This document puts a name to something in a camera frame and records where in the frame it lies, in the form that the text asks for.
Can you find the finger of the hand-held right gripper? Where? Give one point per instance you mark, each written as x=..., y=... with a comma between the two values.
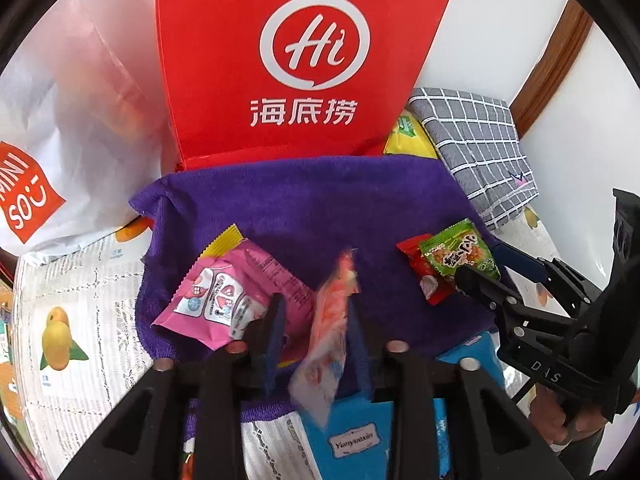
x=482, y=285
x=520, y=260

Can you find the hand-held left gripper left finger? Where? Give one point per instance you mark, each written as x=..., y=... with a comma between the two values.
x=272, y=332

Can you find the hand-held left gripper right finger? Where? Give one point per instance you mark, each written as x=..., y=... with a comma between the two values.
x=361, y=355

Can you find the green snack packet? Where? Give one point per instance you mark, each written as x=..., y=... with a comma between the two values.
x=457, y=250

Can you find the pink orange snack packet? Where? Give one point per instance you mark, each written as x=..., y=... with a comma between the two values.
x=330, y=325

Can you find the person's right hand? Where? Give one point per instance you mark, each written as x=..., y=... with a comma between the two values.
x=550, y=412

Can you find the red snack packet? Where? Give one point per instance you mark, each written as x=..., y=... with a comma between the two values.
x=427, y=280

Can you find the large pink snack packet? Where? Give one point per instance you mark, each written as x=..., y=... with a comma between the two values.
x=225, y=295

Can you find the blue tissue pack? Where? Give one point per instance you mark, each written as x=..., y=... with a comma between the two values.
x=350, y=440

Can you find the grey checked folded cloth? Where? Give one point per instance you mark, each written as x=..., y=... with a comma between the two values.
x=480, y=145

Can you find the purple towel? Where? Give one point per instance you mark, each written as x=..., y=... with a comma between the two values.
x=325, y=200

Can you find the yellow green snack bag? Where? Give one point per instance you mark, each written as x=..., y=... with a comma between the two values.
x=407, y=140

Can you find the fruit print bed cover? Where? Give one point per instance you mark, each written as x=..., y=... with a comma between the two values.
x=100, y=285

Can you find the red paper bag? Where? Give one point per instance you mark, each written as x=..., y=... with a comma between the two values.
x=310, y=60

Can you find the white plastic shopping bag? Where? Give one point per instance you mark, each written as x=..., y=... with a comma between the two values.
x=75, y=125

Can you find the brown wooden door frame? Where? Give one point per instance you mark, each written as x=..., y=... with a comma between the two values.
x=550, y=65

